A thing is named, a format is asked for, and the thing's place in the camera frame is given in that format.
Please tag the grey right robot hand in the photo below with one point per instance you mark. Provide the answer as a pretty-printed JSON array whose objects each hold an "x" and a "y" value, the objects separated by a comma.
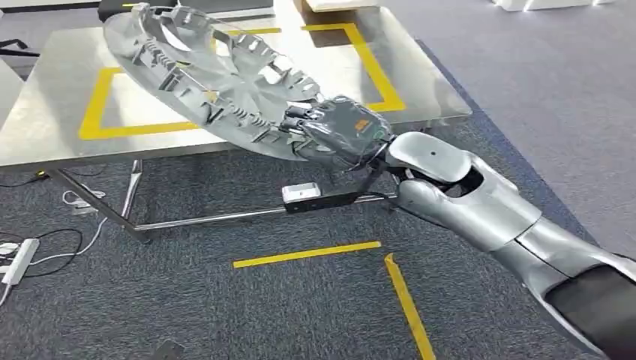
[{"x": 343, "y": 131}]

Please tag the silver wheel hubcap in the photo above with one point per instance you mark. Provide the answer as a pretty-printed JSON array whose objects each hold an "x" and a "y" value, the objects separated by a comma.
[{"x": 238, "y": 89}]

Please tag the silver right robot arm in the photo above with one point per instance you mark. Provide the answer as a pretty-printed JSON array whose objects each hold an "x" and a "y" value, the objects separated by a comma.
[{"x": 472, "y": 198}]

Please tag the white furniture base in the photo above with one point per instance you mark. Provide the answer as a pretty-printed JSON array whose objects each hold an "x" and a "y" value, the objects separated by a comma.
[{"x": 343, "y": 5}]

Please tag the yellow tape strip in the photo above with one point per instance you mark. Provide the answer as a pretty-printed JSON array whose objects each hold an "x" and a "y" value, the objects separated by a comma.
[
  {"x": 410, "y": 308},
  {"x": 308, "y": 254}
]

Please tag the yellow tape square outline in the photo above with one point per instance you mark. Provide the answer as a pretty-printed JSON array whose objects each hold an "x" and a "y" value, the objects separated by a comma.
[{"x": 94, "y": 99}]

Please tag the black robot foot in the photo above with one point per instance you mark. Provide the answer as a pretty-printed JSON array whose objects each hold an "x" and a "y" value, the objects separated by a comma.
[{"x": 166, "y": 352}]

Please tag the steel table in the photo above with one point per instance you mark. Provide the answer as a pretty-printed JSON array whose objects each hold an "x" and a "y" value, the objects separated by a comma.
[{"x": 49, "y": 99}]

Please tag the white power strip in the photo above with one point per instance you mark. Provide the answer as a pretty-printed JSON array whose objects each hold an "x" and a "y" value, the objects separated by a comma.
[{"x": 20, "y": 262}]

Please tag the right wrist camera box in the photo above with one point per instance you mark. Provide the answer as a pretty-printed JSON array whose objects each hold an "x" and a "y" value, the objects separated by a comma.
[{"x": 308, "y": 198}]

